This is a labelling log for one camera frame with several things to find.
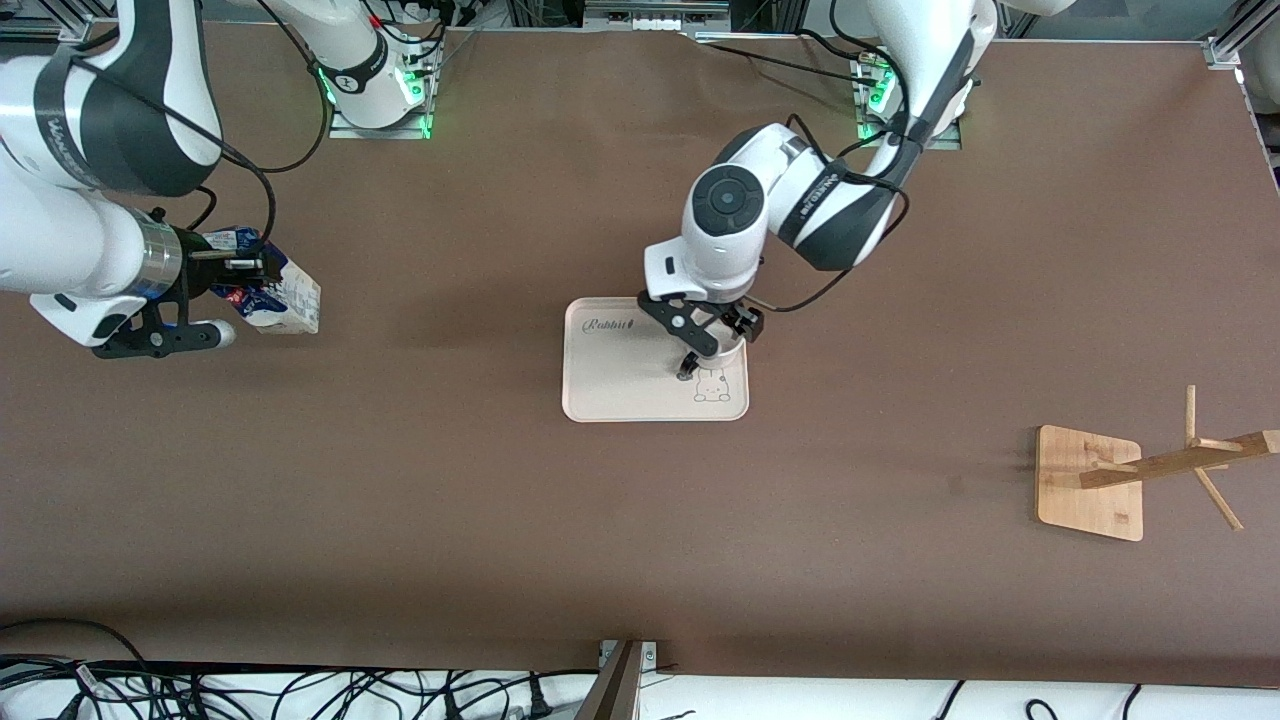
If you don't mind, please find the white mug black handle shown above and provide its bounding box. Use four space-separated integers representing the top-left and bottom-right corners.
677 330 749 383

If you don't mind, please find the blue white milk carton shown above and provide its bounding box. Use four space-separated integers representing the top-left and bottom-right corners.
200 227 324 336

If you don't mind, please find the wooden cup rack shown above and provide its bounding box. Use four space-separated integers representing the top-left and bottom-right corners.
1035 385 1280 543

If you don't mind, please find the cream rabbit print tray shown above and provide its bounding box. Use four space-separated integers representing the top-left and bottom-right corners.
561 296 751 424

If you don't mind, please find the grey equipment rack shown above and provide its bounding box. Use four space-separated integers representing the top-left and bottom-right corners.
583 0 733 33

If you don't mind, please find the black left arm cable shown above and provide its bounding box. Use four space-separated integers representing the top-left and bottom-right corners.
745 0 913 316

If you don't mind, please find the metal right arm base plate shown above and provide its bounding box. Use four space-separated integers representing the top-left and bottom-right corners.
328 50 441 141

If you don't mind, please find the black base power cable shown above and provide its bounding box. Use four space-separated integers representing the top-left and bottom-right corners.
690 28 881 86

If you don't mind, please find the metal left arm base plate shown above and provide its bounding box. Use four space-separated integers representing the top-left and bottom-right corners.
853 50 964 152

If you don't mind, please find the small metal bracket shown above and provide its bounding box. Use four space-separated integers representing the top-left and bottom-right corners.
598 639 661 673

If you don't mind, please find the brown camera mount pole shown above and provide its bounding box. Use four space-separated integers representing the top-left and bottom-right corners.
573 640 646 720

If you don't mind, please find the black cable tangle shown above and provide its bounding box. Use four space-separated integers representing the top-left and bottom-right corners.
0 618 601 720

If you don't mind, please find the aluminium frame profile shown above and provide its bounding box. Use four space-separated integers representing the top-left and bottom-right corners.
1203 0 1280 71

